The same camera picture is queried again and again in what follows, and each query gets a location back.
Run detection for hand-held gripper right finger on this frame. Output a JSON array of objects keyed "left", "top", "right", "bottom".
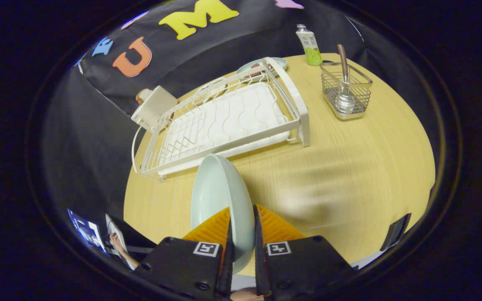
[{"left": 253, "top": 204, "right": 356, "bottom": 299}]

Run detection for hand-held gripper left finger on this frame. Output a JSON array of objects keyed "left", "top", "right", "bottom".
[{"left": 134, "top": 206, "right": 235, "bottom": 299}]

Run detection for white wire dish rack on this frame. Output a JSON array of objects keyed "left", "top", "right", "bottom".
[{"left": 131, "top": 56, "right": 311, "bottom": 183}]

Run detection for metal wire basket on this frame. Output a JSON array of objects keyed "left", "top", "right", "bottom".
[{"left": 320, "top": 62, "right": 373, "bottom": 121}]

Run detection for wooden handled metal spoon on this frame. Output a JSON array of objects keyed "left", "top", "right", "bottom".
[{"left": 335, "top": 44, "right": 356, "bottom": 115}]

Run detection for small white dish with food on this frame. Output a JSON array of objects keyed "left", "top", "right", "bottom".
[{"left": 195, "top": 77, "right": 229, "bottom": 101}]

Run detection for pale green plate with food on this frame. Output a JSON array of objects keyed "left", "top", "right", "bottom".
[{"left": 236, "top": 57, "right": 288, "bottom": 82}]

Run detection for white flat object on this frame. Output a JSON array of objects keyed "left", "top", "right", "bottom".
[{"left": 105, "top": 214, "right": 131, "bottom": 260}]

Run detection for computer monitor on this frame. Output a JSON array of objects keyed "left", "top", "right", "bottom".
[{"left": 67, "top": 208, "right": 108, "bottom": 253}]

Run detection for white toaster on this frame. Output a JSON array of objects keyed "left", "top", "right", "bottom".
[{"left": 131, "top": 86, "right": 179, "bottom": 133}]

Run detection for black backdrop cloth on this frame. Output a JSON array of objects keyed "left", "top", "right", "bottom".
[{"left": 40, "top": 0, "right": 371, "bottom": 251}]

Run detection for green drink bottle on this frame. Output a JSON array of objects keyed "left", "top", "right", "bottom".
[{"left": 295, "top": 24, "right": 323, "bottom": 66}]

